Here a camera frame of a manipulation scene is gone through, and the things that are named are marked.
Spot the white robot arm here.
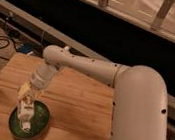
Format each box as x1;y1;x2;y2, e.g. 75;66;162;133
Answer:
15;45;168;140

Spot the grey floor rail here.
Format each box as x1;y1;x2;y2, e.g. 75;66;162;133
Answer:
0;0;175;125

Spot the white plastic bottle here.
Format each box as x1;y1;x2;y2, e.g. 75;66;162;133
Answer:
17;94;35;133

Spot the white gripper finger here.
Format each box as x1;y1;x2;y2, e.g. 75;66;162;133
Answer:
34;90;44;101
17;82;30;99

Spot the green ceramic bowl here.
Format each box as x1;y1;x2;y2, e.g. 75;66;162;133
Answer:
8;101;51;140

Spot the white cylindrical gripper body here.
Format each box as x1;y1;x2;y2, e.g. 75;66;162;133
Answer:
29;64;58;90

